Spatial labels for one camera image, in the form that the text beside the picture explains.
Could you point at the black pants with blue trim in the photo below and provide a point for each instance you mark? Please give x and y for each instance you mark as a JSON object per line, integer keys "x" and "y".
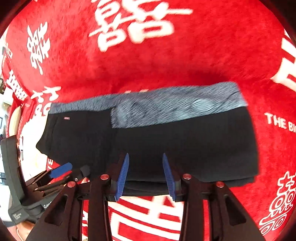
{"x": 205, "y": 130}

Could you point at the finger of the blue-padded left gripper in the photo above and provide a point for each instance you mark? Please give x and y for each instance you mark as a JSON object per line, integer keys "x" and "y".
{"x": 45, "y": 183}
{"x": 59, "y": 171}

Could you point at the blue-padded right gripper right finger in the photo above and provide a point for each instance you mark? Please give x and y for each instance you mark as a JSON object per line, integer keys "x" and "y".
{"x": 184, "y": 188}

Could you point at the red bedspread with white characters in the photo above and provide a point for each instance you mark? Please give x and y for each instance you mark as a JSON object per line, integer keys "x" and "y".
{"x": 66, "y": 51}

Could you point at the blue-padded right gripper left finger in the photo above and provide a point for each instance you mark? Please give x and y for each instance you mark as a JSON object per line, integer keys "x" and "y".
{"x": 106, "y": 188}

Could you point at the person's left hand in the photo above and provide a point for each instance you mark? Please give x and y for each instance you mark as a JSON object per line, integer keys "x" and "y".
{"x": 23, "y": 229}

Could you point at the cream folded cloth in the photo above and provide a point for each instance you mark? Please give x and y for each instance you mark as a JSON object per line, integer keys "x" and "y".
{"x": 33, "y": 162}

